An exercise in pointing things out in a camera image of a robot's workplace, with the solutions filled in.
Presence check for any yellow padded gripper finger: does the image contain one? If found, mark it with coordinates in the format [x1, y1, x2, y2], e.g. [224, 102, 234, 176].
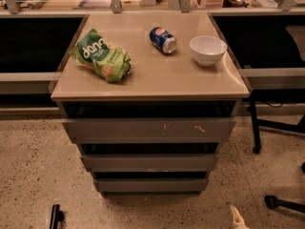
[230, 205, 249, 229]

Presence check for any grey bottom drawer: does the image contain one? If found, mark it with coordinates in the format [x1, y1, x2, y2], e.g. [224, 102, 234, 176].
[93, 178, 208, 193]

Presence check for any grey drawer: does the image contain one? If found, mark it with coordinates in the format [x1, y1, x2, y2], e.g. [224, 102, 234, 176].
[63, 117, 235, 144]
[81, 154, 217, 172]
[93, 178, 208, 193]

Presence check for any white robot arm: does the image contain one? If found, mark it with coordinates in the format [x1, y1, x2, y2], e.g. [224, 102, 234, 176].
[230, 26, 305, 229]

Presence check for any grey top drawer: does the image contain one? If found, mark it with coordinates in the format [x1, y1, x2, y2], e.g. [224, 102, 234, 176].
[63, 117, 235, 144]

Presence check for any grey middle drawer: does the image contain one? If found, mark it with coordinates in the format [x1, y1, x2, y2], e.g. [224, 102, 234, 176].
[81, 154, 217, 172]

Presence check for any grey three-drawer cabinet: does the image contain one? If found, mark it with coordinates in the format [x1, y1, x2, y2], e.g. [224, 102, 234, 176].
[48, 10, 254, 198]

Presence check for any black chair base leg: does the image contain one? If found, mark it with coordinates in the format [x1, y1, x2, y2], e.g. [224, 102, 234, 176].
[264, 196, 305, 213]

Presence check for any black table leg with caster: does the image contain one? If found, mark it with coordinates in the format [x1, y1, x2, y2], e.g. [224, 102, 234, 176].
[249, 97, 261, 155]

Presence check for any white bowl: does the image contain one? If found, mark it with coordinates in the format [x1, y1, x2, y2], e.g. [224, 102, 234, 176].
[190, 35, 227, 67]

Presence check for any black object on floor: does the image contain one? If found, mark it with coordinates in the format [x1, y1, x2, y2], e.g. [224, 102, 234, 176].
[49, 204, 65, 229]

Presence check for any blue soda can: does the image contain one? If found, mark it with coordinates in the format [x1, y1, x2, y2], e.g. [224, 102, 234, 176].
[150, 27, 177, 54]

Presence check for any green chip bag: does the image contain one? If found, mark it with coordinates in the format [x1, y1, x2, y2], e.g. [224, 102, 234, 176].
[70, 29, 132, 83]

